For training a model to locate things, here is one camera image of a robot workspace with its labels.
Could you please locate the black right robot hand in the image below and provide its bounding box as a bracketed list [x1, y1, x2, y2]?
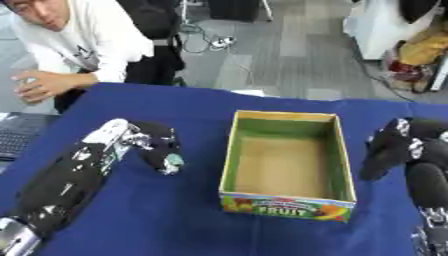
[357, 116, 448, 210]

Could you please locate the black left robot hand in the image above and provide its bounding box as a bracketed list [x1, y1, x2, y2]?
[131, 121, 186, 176]

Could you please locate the person's hand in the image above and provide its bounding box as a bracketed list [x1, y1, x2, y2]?
[10, 70, 98, 104]

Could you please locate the cardboard box with green inside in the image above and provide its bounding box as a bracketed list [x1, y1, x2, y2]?
[217, 109, 359, 224]

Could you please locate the black laptop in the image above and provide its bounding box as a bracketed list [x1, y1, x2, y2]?
[0, 112, 62, 163]

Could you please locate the person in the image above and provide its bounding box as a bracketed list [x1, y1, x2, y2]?
[0, 0, 158, 114]

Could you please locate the red bag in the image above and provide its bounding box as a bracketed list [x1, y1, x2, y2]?
[383, 59, 438, 85]

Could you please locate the white paper sheet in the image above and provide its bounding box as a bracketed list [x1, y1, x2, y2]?
[229, 88, 268, 98]

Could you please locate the yellow bag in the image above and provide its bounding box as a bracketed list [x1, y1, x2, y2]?
[397, 29, 448, 67]

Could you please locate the black office chair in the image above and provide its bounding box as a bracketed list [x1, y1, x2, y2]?
[113, 0, 189, 88]

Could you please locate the black cabinet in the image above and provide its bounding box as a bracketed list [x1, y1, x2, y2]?
[206, 0, 263, 23]

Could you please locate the long black floor cable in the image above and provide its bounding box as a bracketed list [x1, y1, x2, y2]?
[348, 39, 419, 104]

